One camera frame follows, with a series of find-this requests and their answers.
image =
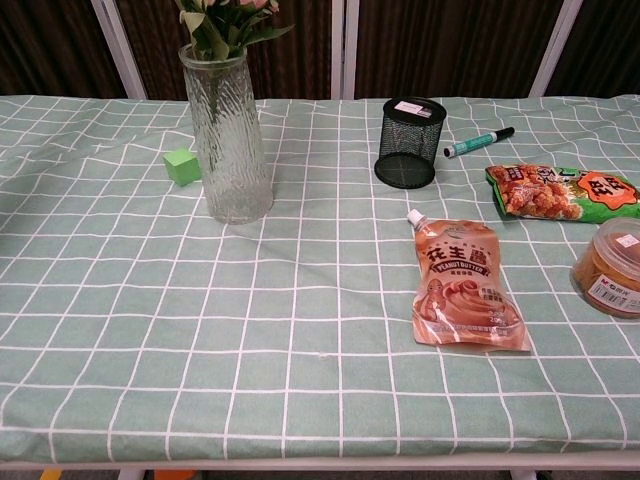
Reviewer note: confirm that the dark brown partition panel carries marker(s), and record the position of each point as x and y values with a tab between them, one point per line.
50	45
450	45
300	65
605	45

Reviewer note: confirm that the pink artificial flower bouquet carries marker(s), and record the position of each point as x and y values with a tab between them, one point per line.
215	35

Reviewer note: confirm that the black mesh pen holder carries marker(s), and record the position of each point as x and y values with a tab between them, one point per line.
410	135

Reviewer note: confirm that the orange green peanut snack bag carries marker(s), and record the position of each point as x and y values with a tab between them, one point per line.
530	195

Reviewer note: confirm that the small green cube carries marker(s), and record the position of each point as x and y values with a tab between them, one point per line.
181	167

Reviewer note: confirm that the green white checked tablecloth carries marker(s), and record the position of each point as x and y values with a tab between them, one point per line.
150	300

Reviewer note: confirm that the clear glass cup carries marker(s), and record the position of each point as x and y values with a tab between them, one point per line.
235	175

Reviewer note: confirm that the round clear tub rubber bands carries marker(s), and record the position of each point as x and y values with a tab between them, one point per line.
610	270

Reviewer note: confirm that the peanut butter spout pouch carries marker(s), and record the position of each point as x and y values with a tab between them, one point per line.
460	290

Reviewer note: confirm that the teal marker pen black cap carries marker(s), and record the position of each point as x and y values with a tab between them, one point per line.
475	142

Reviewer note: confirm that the white partition post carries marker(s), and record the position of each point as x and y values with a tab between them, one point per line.
555	50
120	50
343	50

